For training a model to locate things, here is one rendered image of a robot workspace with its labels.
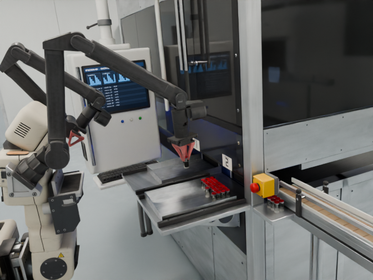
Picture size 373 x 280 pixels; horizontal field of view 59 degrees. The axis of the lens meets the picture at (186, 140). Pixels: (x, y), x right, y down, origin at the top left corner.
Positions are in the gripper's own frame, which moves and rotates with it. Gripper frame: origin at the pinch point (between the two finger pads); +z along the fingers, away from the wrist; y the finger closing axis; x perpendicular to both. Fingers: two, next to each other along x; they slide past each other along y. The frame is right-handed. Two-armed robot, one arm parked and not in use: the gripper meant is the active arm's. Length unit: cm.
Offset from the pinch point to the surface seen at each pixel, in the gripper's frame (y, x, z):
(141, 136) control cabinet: 29, 92, 15
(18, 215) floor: -41, 257, 108
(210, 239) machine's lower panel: 31, 32, 68
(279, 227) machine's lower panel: 36, -14, 42
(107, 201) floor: 39, 217, 112
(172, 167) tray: 25, 52, 26
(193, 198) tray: 10.2, 12.6, 25.7
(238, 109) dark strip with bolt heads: 26.4, -4.0, -13.6
